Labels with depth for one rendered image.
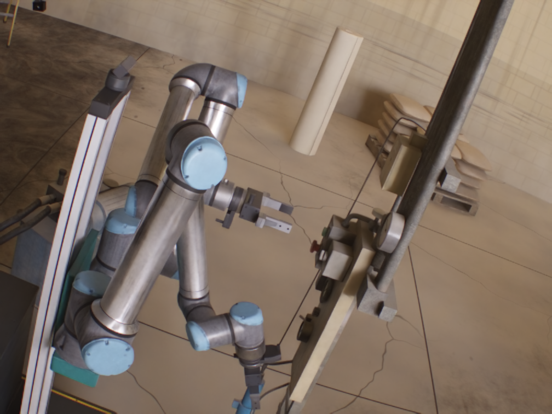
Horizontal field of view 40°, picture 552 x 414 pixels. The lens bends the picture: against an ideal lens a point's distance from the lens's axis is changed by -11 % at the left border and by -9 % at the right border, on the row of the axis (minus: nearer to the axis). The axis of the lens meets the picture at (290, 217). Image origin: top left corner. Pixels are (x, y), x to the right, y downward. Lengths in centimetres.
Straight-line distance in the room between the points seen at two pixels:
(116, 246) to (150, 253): 69
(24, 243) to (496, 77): 721
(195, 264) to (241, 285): 303
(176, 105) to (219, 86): 19
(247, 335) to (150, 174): 58
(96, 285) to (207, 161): 58
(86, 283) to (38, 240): 176
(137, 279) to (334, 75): 592
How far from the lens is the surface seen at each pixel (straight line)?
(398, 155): 226
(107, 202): 405
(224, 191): 241
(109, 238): 276
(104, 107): 223
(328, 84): 788
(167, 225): 204
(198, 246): 229
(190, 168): 196
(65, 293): 250
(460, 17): 989
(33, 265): 416
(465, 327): 616
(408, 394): 500
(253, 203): 240
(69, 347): 243
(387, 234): 215
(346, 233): 243
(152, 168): 252
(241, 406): 285
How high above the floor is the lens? 252
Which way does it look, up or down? 23 degrees down
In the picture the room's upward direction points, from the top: 23 degrees clockwise
